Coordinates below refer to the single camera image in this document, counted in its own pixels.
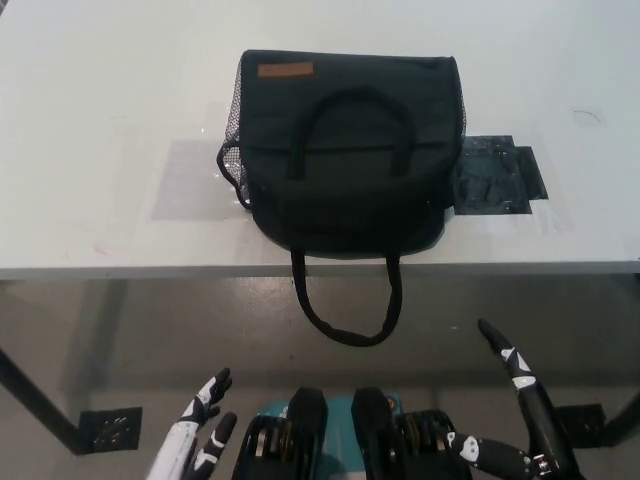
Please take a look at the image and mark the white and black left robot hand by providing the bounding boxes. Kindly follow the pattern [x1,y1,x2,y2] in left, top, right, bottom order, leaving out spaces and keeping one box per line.
[146,367,237,480]

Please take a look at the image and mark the dark tape patch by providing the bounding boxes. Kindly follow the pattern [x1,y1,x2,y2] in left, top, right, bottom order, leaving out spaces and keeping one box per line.
[452,133,550,217]

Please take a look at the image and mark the black soft travel bag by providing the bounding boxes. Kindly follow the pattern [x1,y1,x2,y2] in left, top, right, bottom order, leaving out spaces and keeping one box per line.
[215,48,472,347]

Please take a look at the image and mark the black floor mounting plate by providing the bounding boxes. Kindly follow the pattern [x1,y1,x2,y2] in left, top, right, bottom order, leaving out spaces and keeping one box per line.
[78,406,144,455]
[553,402,607,447]

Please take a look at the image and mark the black table leg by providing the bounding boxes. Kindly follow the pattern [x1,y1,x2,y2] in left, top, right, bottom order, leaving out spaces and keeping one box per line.
[599,382,640,449]
[0,347,84,456]

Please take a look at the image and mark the black and teal robot torso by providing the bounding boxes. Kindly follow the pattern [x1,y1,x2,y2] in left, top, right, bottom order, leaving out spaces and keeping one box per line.
[238,385,482,480]

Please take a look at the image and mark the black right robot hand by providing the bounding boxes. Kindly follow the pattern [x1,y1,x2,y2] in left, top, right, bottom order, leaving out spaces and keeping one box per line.
[447,319,584,480]

